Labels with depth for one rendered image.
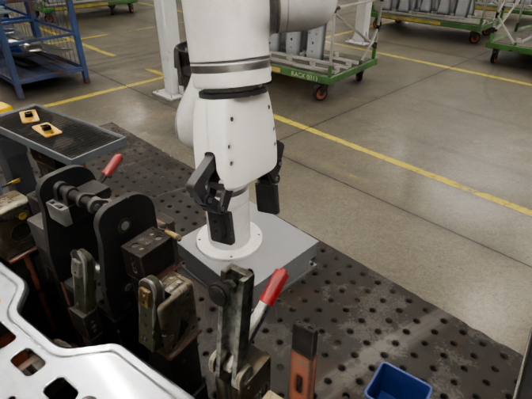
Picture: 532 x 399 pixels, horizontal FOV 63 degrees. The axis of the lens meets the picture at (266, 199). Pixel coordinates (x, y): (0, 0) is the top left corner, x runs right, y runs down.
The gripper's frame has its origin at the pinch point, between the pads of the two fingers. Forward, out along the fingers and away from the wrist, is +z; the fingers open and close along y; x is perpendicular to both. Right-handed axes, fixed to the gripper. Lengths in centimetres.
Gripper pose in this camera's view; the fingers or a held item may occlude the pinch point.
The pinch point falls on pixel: (246, 219)
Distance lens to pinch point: 52.5
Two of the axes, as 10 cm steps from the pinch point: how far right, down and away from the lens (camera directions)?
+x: 8.2, 1.4, -5.5
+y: -5.6, 3.4, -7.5
